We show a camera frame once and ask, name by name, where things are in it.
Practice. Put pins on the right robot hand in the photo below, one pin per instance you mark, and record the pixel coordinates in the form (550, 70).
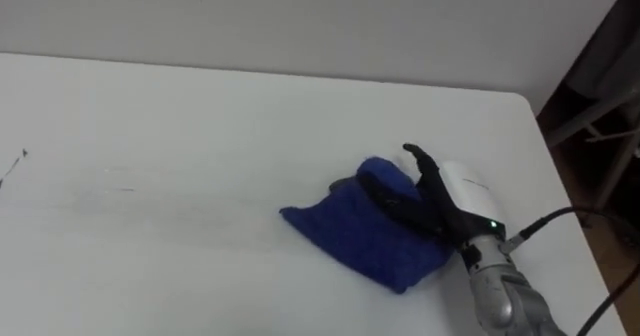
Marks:
(470, 196)

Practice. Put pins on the blue cloth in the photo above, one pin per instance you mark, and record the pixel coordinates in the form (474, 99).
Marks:
(360, 236)

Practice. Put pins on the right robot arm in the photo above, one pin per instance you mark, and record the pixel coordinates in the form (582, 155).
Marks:
(505, 296)

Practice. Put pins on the grey metal drying rack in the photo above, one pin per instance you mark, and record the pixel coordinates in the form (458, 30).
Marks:
(607, 166)

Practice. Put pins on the white desk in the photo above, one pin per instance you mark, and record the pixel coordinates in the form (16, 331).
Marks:
(200, 201)

